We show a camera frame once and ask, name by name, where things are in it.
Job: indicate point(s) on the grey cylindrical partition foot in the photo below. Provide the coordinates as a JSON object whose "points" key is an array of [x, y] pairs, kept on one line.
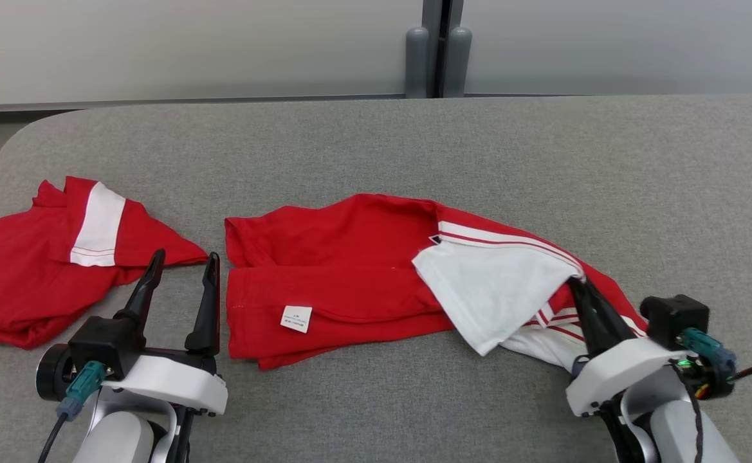
{"points": [[416, 64], [459, 64]]}

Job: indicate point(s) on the red white basketball jersey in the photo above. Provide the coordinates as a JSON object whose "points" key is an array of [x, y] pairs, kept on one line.
{"points": [[350, 257]]}

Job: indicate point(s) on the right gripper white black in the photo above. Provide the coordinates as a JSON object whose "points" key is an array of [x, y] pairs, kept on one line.
{"points": [[620, 373]]}

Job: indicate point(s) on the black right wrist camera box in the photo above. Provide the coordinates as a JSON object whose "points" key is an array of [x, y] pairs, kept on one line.
{"points": [[671, 318]]}

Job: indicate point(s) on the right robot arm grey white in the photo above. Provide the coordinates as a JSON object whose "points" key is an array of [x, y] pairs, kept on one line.
{"points": [[668, 427]]}

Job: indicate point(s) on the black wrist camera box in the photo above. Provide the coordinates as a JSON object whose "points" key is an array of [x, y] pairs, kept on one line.
{"points": [[671, 318], [102, 344]]}

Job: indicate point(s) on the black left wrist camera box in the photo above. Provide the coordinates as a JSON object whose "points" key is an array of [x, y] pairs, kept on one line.
{"points": [[102, 344]]}

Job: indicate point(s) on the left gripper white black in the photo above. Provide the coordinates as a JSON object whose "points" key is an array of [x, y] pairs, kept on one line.
{"points": [[170, 382]]}

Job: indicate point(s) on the grey partition frame post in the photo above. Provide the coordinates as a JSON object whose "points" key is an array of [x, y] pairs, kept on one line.
{"points": [[443, 38]]}

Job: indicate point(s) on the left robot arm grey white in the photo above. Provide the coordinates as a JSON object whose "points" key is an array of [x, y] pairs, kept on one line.
{"points": [[118, 440]]}

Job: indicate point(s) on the red shorts with white stripe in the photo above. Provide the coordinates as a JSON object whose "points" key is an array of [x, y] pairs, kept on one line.
{"points": [[15, 276]]}

